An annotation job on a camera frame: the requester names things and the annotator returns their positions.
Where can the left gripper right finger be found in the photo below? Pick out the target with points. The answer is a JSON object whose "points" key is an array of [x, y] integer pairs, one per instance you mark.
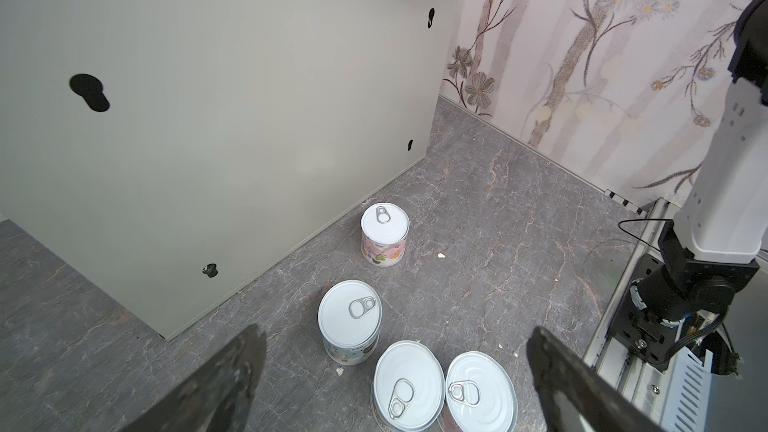
{"points": [[572, 396]]}

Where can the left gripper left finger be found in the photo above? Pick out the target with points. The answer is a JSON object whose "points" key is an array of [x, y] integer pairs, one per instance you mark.
{"points": [[218, 395]]}

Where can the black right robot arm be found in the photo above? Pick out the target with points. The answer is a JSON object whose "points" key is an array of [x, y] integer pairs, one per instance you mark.
{"points": [[710, 247]]}

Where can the purple label can front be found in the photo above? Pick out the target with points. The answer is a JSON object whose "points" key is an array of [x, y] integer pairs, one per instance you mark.
{"points": [[479, 394]]}

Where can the blue label can upper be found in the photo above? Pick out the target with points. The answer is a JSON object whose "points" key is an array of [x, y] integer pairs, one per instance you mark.
{"points": [[349, 318]]}

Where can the blue label can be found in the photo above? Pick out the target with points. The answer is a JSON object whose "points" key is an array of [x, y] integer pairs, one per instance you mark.
{"points": [[408, 388], [349, 318]]}

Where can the blue label can lower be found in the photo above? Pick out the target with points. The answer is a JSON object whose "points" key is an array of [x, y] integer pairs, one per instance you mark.
{"points": [[408, 388]]}

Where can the pink label can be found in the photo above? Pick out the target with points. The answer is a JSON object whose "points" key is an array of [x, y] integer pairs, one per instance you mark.
{"points": [[384, 228]]}

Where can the grey metal cabinet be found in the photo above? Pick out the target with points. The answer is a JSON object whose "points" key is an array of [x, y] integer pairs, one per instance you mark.
{"points": [[173, 150]]}

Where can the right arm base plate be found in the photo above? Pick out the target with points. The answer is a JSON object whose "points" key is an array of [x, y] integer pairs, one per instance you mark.
{"points": [[648, 324]]}

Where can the white slotted cable duct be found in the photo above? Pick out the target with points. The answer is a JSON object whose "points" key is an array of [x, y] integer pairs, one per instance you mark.
{"points": [[687, 395]]}

